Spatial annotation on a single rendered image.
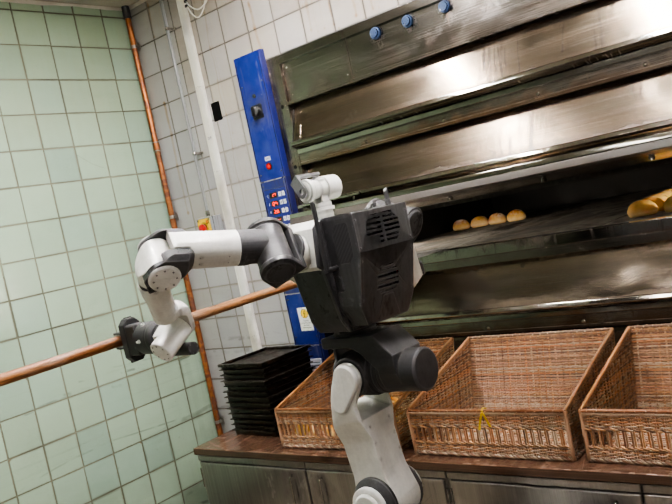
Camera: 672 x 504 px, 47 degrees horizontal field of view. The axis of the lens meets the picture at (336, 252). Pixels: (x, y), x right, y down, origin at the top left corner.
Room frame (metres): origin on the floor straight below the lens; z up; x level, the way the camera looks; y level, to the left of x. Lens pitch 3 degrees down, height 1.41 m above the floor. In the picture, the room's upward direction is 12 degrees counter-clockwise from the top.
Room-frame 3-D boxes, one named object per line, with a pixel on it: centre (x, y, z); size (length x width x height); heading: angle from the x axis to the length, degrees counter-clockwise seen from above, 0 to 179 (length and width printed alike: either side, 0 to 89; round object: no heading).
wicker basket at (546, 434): (2.48, -0.48, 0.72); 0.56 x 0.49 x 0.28; 50
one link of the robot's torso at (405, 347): (2.03, -0.06, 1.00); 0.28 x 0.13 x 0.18; 49
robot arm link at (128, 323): (2.08, 0.56, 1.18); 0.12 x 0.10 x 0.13; 49
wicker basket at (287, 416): (2.88, -0.01, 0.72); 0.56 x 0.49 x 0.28; 51
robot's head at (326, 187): (2.10, 0.01, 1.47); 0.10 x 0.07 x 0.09; 132
